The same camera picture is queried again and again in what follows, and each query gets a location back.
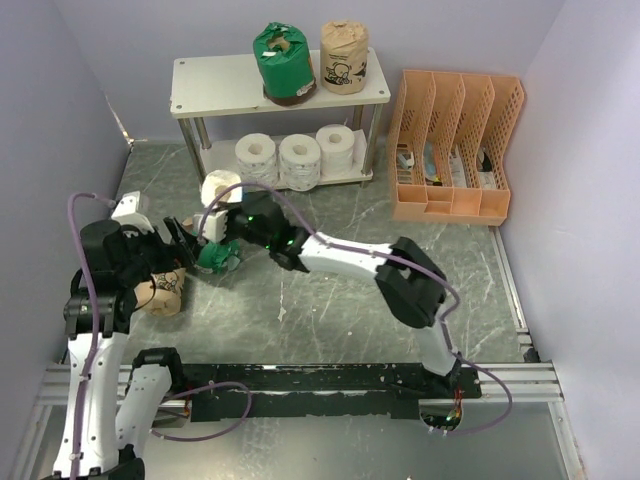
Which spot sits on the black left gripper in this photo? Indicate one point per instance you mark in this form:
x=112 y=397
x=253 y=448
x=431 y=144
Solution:
x=171 y=256

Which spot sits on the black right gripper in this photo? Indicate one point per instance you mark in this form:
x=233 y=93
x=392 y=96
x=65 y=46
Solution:
x=231 y=213

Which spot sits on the green torn roll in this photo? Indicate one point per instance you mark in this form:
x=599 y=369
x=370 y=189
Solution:
x=215 y=258

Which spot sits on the blue paper roll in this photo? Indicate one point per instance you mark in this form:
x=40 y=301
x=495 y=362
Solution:
x=215 y=182

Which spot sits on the white floral roll front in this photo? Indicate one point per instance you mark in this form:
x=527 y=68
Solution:
x=256 y=156

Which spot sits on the white unwrapped loose-end roll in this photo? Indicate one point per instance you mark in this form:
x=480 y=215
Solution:
x=337 y=145

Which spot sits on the green paper roll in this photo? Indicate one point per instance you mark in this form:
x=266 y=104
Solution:
x=283 y=59

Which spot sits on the brown cartoon paper roll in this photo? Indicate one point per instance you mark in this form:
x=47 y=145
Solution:
x=344 y=56

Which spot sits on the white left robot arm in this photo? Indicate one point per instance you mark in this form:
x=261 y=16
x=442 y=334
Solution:
x=104 y=435

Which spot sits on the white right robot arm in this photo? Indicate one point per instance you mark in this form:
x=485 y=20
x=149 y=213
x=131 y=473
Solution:
x=412 y=285

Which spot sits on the grey two-tier shelf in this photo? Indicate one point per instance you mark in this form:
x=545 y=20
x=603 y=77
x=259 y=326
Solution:
x=221 y=86

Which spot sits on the brown wrapped roll left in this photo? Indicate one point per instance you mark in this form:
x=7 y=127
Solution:
x=162 y=295

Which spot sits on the orange plastic file organizer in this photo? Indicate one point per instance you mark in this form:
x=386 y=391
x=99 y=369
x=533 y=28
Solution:
x=446 y=146

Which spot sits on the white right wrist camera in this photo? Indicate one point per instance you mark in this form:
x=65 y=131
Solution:
x=211 y=228

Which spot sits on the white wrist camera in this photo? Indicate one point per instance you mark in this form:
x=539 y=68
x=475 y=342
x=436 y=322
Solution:
x=211 y=228
x=131 y=211

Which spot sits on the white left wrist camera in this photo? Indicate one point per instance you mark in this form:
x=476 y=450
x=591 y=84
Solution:
x=131 y=211

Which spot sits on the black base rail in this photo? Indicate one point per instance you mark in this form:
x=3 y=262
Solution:
x=323 y=390

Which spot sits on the aluminium frame rail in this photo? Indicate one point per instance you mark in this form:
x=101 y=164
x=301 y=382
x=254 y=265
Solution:
x=527 y=382

